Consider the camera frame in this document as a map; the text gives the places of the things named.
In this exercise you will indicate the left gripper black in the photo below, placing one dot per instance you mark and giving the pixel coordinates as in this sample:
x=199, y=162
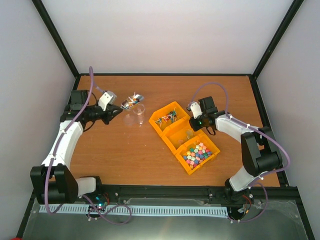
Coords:
x=112, y=111

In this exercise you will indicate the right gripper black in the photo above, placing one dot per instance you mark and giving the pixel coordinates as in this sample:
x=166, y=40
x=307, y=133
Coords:
x=195, y=127

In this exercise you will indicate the silver metal scoop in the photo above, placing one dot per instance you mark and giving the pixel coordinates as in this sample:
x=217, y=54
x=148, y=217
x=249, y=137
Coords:
x=125, y=105

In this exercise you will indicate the yellow three-compartment bin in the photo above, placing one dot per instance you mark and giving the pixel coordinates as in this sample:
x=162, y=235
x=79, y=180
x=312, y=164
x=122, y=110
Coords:
x=179, y=136

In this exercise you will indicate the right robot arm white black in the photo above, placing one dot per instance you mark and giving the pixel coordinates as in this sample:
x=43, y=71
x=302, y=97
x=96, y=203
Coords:
x=259, y=152

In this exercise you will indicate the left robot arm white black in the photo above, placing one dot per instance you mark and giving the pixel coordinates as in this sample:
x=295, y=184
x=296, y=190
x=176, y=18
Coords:
x=53, y=182

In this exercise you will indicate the pile of star candies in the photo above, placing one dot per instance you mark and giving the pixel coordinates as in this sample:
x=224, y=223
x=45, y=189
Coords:
x=196, y=155

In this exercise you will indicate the clear plastic cup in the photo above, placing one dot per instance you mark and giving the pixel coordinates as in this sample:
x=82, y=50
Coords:
x=139, y=109

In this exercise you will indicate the lollipops in cup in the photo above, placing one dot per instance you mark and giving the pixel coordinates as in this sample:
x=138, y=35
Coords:
x=134, y=99

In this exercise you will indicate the pile of lollipops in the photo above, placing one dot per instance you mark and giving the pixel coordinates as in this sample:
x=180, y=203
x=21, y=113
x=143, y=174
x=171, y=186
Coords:
x=170, y=117

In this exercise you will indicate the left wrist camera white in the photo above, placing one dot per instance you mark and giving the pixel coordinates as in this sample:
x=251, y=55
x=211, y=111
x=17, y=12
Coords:
x=107, y=97

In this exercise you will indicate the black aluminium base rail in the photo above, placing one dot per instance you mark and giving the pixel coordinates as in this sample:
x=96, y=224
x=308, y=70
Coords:
x=209, y=194

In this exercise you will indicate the light blue cable duct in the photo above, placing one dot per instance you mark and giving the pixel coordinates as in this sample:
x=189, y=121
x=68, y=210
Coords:
x=147, y=210

